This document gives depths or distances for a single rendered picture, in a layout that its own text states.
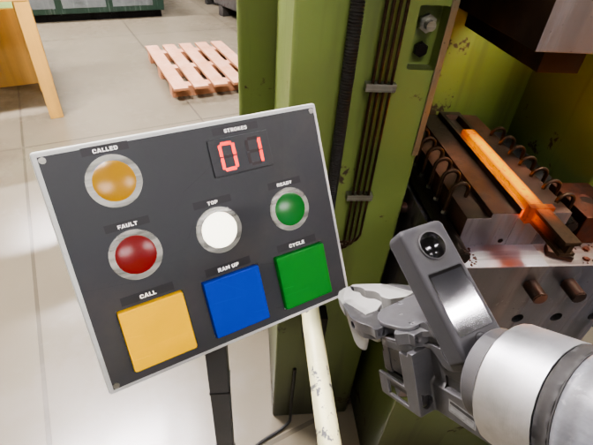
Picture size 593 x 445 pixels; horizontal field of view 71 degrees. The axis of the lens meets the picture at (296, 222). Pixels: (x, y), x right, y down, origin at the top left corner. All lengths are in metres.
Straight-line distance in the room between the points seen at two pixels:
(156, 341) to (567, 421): 0.40
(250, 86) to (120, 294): 0.82
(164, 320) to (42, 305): 1.56
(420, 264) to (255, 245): 0.25
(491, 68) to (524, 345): 1.00
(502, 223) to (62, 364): 1.56
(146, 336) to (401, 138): 0.57
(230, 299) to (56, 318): 1.50
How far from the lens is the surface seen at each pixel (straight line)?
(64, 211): 0.50
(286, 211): 0.55
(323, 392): 0.90
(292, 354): 1.27
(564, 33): 0.71
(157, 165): 0.50
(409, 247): 0.35
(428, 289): 0.35
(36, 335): 1.97
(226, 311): 0.54
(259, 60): 1.19
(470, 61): 1.22
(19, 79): 4.32
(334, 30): 0.73
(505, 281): 0.87
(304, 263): 0.57
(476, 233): 0.84
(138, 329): 0.52
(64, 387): 1.78
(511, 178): 0.92
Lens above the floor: 1.42
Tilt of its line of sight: 39 degrees down
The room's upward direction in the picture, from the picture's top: 5 degrees clockwise
